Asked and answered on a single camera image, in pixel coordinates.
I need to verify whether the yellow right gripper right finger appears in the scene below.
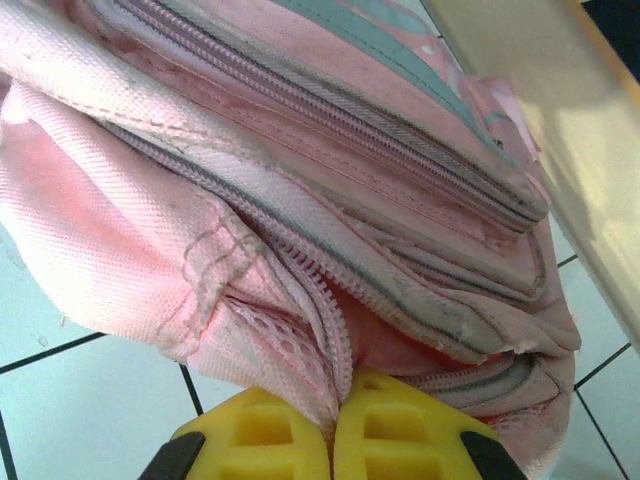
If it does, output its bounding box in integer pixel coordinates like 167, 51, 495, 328
332, 366, 527, 480

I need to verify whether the pink backpack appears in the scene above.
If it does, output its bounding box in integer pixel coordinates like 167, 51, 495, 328
0, 0, 584, 474

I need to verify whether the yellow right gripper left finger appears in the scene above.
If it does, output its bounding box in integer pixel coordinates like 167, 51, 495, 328
137, 387, 332, 480

